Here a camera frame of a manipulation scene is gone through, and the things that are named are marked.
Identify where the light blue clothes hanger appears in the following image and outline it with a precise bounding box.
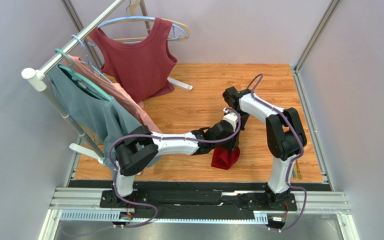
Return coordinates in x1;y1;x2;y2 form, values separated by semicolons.
96;16;191;48

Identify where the red cloth napkin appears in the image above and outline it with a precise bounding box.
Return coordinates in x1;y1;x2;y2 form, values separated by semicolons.
211;146;241;170

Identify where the white clothes rack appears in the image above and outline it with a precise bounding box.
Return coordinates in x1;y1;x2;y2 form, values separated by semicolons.
20;0;194;177

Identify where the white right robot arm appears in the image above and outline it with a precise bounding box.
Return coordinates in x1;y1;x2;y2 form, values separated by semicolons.
222;87;307;208

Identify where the blue wire clothes hanger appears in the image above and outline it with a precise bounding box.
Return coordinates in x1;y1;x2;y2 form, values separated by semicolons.
71;34;113;84

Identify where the wooden clothes hanger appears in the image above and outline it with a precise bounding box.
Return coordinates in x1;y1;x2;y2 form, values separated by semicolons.
119;0;182;42

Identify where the pink hanging shirt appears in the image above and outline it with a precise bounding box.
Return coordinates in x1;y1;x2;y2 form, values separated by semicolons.
68;55;162;133

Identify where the teal clothes hanger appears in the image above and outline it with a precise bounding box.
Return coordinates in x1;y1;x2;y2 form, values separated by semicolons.
54;48;113;101

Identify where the iridescent fork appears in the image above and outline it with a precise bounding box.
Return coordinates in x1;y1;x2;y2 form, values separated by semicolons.
292;167;297;179

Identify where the gold spoon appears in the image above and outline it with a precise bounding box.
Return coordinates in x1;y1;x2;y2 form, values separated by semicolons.
295;160;303;180

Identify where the maroon tank top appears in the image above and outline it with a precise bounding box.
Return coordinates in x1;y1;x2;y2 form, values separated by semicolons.
89;28;178;102

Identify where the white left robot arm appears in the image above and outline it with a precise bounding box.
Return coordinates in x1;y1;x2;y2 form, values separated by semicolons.
108;108;241;199

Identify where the grey-blue hanging shirt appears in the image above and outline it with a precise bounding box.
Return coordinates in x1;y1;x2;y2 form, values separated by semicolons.
47;64;143;169

